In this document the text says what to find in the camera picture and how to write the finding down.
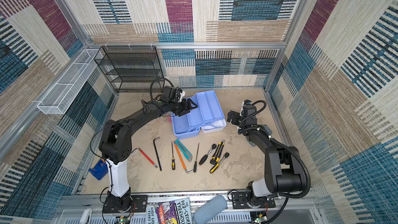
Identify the red handled hex key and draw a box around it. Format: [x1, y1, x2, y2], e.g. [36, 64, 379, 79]
[131, 148, 159, 169]

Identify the grey sponge block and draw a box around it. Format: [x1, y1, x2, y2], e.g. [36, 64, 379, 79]
[243, 124, 274, 151]

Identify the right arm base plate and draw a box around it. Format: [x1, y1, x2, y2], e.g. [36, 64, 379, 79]
[228, 190, 276, 209]

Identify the white wire mesh basket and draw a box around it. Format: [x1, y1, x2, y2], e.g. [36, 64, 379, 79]
[37, 49, 98, 115]

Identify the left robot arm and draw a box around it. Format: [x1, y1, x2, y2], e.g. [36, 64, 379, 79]
[98, 99, 198, 213]

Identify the long black screwdriver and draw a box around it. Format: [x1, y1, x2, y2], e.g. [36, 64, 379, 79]
[193, 142, 200, 173]

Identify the orange handled hex key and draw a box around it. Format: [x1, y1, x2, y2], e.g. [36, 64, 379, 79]
[173, 142, 194, 174]

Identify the yellow handled ratchet wrench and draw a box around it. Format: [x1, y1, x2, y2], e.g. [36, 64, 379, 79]
[209, 152, 230, 174]

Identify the blue white plastic toolbox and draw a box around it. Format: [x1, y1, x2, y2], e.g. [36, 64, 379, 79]
[171, 90, 225, 140]

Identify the black handled ratchet wrench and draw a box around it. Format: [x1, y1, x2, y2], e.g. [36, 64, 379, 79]
[199, 144, 217, 166]

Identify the black mesh shelf rack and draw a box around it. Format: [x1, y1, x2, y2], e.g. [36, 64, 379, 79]
[94, 46, 164, 93]

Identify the black hex key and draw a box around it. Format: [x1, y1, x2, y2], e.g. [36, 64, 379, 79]
[153, 137, 162, 171]

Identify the grey foam roller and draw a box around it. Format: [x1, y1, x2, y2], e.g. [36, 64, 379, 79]
[193, 196, 227, 224]

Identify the teal utility knife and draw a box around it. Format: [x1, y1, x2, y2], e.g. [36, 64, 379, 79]
[175, 140, 192, 162]

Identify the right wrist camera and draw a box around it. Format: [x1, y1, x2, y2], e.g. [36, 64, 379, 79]
[241, 100, 257, 118]

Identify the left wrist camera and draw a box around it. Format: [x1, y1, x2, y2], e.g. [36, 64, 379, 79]
[160, 86, 186, 103]

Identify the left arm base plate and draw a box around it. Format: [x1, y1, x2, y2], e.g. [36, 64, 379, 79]
[102, 195, 148, 214]

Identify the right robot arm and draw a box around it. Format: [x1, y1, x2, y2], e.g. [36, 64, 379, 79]
[227, 111, 311, 206]

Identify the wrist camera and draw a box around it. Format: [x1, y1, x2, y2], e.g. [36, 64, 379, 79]
[241, 100, 257, 118]
[160, 86, 186, 103]

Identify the yellow black utility knife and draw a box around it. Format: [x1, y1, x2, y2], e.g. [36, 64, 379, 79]
[210, 140, 224, 165]

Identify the small yellow black screwdriver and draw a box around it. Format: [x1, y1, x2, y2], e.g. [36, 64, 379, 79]
[171, 141, 176, 171]

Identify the colourful children's book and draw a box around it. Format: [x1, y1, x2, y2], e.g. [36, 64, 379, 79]
[145, 198, 193, 224]

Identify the blue tape dispenser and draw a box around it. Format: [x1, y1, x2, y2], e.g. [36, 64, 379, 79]
[88, 159, 108, 180]

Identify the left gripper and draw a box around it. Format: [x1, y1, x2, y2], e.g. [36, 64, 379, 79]
[168, 98, 198, 116]

